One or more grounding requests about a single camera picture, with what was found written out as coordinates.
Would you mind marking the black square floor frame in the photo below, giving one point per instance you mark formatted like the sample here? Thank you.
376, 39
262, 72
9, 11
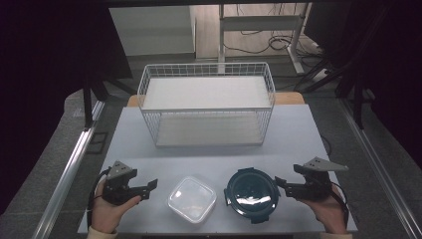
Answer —
98, 142

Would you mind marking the wooden table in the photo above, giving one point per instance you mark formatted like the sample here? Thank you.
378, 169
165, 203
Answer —
288, 98

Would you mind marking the person's right hand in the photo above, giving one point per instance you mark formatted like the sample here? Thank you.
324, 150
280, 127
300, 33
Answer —
326, 212

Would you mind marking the metal rail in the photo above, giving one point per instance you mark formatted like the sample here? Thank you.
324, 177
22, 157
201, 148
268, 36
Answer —
66, 179
378, 166

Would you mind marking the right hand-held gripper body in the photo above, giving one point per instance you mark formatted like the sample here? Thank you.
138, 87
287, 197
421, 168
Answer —
315, 186

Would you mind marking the white metal desk frame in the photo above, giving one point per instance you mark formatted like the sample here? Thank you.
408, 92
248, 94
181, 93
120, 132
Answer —
258, 23

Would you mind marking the black tripod legs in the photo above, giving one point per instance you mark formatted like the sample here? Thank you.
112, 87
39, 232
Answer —
318, 78

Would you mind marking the black stand leg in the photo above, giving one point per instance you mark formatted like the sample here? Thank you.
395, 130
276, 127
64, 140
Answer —
358, 106
87, 109

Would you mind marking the clear square plastic container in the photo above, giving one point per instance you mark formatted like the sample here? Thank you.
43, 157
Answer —
192, 199

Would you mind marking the dark green round container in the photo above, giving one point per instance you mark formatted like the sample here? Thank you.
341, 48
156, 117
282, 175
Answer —
252, 195

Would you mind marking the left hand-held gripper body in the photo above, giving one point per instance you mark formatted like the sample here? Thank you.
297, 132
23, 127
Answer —
116, 189

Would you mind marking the white cabinet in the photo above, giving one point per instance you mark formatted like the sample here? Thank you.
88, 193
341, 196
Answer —
152, 31

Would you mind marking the person's left hand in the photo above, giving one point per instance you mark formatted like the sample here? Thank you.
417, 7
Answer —
107, 215

